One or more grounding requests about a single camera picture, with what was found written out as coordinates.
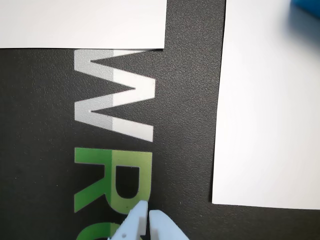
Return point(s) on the white paper sheet marked 1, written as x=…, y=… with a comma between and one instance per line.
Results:
x=75, y=22

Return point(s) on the blue paper box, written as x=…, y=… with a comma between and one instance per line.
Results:
x=310, y=10

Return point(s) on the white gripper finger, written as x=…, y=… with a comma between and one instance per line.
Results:
x=132, y=225
x=162, y=227

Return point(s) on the white paper sheet marked HOME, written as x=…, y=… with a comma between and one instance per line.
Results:
x=262, y=112

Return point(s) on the black mat with WROB print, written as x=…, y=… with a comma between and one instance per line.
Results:
x=187, y=125

